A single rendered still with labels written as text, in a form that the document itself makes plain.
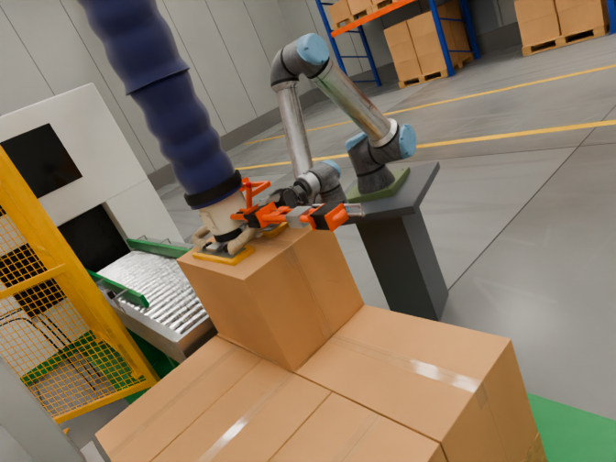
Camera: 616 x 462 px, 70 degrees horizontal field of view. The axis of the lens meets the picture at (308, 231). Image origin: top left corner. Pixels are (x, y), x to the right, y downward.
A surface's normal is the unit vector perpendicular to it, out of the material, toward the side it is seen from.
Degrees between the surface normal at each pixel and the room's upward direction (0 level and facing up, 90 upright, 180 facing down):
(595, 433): 0
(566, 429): 0
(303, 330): 90
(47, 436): 90
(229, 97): 90
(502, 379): 90
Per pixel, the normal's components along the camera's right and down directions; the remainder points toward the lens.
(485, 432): 0.62, 0.04
